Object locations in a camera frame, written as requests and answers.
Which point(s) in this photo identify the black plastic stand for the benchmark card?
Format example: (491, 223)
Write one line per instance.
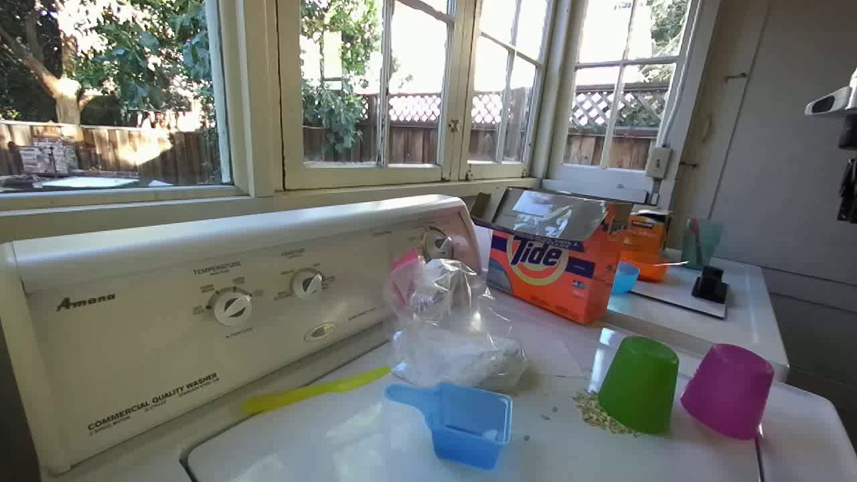
(710, 286)

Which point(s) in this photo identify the green plastic cup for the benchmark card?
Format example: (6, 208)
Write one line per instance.
(639, 390)

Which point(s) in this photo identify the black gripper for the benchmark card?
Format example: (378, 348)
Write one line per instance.
(851, 191)

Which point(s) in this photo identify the white wall outlet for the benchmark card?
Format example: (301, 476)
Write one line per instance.
(661, 163)

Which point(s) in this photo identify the large white dial knob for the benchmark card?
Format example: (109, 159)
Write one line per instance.
(232, 306)

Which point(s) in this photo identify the orange fabric softener box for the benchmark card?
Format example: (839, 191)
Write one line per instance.
(645, 234)

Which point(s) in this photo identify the teal translucent cup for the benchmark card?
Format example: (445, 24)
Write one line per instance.
(706, 243)

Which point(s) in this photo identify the yellow-green plastic strip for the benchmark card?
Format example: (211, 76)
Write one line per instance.
(313, 392)

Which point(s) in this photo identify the wooden garden fence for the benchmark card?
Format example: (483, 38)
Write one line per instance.
(136, 152)

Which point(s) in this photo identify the blue plastic measuring scoop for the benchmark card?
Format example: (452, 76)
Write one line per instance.
(469, 431)

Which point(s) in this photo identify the clear plastic zip bag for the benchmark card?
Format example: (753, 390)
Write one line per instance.
(445, 331)

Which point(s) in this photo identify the green garden trees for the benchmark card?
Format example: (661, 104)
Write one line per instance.
(117, 54)

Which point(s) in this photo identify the spilled detergent granules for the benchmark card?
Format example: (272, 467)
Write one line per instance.
(600, 414)

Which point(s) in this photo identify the cream window frame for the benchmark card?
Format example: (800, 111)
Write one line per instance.
(255, 98)

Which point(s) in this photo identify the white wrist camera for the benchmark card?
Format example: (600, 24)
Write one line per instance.
(833, 100)

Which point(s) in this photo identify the orange Tide detergent box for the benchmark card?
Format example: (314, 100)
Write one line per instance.
(554, 270)

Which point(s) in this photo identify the blue plastic bowl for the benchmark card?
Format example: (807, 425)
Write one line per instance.
(626, 281)

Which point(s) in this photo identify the purple plastic cup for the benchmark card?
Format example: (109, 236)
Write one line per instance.
(728, 392)

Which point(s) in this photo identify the small white dial knob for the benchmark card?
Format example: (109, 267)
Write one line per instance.
(310, 283)
(436, 243)

